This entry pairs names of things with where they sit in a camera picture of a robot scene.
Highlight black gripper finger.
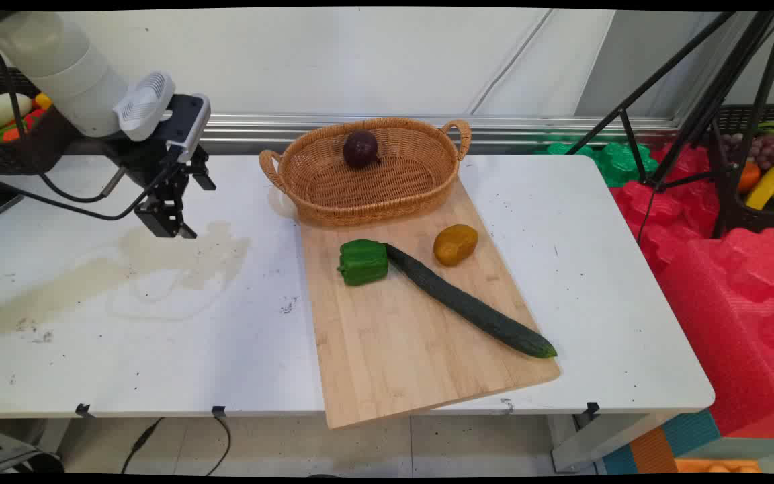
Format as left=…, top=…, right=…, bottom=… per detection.
left=169, top=176, right=198, bottom=240
left=134, top=199, right=177, bottom=238

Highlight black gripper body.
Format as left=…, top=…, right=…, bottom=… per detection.
left=109, top=137, right=217, bottom=202

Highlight yellow brown potato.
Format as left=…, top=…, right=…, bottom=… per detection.
left=433, top=224, right=480, bottom=267

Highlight black mesh basket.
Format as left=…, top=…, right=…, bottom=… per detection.
left=0, top=67, right=83, bottom=177

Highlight white toy vegetable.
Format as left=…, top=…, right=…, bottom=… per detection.
left=0, top=93, right=34, bottom=131

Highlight green bell pepper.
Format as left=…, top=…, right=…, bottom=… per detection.
left=337, top=239, right=390, bottom=287

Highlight woven wicker basket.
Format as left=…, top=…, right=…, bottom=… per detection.
left=259, top=118, right=472, bottom=227

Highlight dark purple onion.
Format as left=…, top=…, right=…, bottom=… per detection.
left=343, top=130, right=382, bottom=169

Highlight wooden cutting board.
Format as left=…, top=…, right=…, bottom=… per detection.
left=299, top=176, right=562, bottom=430

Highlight dark green cucumber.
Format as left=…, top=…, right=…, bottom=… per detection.
left=383, top=243, right=558, bottom=359

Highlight white table leg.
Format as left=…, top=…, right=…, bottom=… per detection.
left=547, top=411, right=671, bottom=473

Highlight red foam mat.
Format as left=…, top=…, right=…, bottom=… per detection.
left=610, top=143, right=725, bottom=273
left=656, top=227, right=774, bottom=439

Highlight black tripod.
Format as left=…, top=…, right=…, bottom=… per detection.
left=565, top=10, right=774, bottom=240

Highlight teal foam mat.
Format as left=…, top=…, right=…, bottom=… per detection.
left=602, top=408, right=722, bottom=475

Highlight black plastic crate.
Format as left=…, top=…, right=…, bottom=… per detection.
left=708, top=104, right=774, bottom=237

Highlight orange toy fruit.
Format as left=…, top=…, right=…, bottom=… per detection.
left=736, top=161, right=763, bottom=195

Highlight purple toy grapes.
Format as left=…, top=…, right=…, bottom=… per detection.
left=720, top=133, right=774, bottom=171

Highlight yellow toy banana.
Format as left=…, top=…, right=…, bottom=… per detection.
left=744, top=157, right=774, bottom=211

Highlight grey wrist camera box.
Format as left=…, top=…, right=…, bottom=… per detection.
left=165, top=93, right=212, bottom=164

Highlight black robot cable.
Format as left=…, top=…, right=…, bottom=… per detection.
left=0, top=37, right=129, bottom=204
left=0, top=161, right=183, bottom=223

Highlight black floor cable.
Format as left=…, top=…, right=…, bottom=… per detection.
left=120, top=417, right=167, bottom=475
left=204, top=413, right=232, bottom=475

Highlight aluminium wall rail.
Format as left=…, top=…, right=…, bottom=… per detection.
left=159, top=112, right=682, bottom=146

